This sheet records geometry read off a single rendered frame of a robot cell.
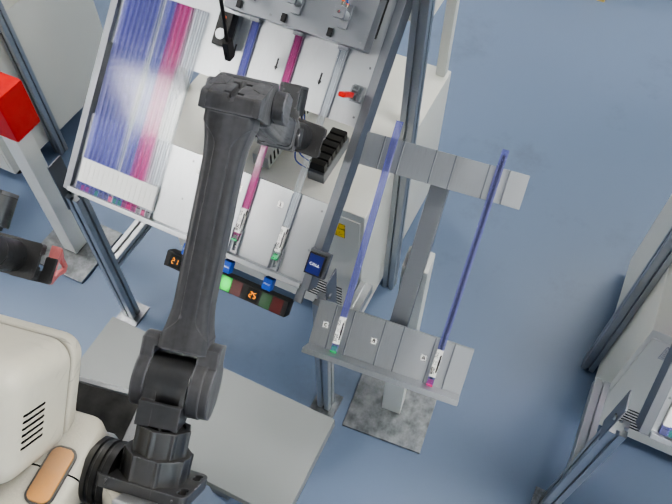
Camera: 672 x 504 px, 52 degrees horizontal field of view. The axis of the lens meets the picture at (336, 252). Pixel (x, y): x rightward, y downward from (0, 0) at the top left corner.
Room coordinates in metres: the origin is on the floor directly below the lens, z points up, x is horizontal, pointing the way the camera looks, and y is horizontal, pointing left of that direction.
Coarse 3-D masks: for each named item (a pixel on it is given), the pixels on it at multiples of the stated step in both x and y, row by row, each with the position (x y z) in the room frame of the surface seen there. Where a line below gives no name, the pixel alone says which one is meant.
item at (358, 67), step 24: (192, 0) 1.40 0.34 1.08; (216, 0) 1.38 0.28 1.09; (264, 24) 1.31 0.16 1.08; (384, 24) 1.24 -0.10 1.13; (216, 48) 1.30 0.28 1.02; (240, 48) 1.29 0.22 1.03; (264, 48) 1.27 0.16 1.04; (288, 48) 1.26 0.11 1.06; (312, 48) 1.25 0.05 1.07; (336, 48) 1.23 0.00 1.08; (216, 72) 1.26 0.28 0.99; (264, 72) 1.23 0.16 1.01; (312, 72) 1.21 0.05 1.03; (360, 72) 1.18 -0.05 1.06; (312, 96) 1.17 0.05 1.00; (336, 96) 1.15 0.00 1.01; (336, 120) 1.11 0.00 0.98
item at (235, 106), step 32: (224, 96) 0.63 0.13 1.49; (256, 96) 0.64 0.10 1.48; (224, 128) 0.60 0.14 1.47; (256, 128) 0.62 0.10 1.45; (224, 160) 0.57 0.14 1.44; (224, 192) 0.54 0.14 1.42; (192, 224) 0.51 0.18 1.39; (224, 224) 0.51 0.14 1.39; (192, 256) 0.48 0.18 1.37; (224, 256) 0.50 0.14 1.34; (192, 288) 0.45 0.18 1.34; (192, 320) 0.42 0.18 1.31; (192, 352) 0.39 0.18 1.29; (224, 352) 0.41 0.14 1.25; (192, 384) 0.35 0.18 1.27; (192, 416) 0.33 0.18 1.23
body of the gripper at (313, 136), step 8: (304, 128) 1.01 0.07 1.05; (312, 128) 1.04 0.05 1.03; (320, 128) 1.03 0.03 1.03; (304, 136) 0.99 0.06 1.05; (312, 136) 1.02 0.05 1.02; (320, 136) 1.02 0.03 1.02; (304, 144) 1.00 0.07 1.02; (312, 144) 1.01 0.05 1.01; (320, 144) 1.01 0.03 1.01; (304, 152) 1.00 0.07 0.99; (312, 152) 1.00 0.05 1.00; (320, 152) 1.01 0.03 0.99
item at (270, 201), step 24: (168, 168) 1.12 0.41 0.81; (192, 168) 1.11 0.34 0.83; (168, 192) 1.08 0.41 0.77; (192, 192) 1.06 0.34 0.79; (240, 192) 1.04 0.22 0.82; (264, 192) 1.03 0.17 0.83; (288, 192) 1.02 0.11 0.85; (168, 216) 1.03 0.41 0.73; (264, 216) 0.98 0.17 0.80; (312, 216) 0.96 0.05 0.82; (240, 240) 0.95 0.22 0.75; (264, 240) 0.94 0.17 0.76; (288, 240) 0.93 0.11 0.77; (312, 240) 0.92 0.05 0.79; (264, 264) 0.90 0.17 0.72; (288, 264) 0.89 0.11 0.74
